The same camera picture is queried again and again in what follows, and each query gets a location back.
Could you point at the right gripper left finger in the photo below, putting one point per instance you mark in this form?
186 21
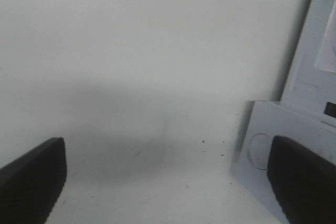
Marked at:
32 183

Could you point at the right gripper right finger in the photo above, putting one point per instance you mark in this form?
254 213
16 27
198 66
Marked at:
303 182

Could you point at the white microwave oven body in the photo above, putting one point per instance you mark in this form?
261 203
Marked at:
306 111

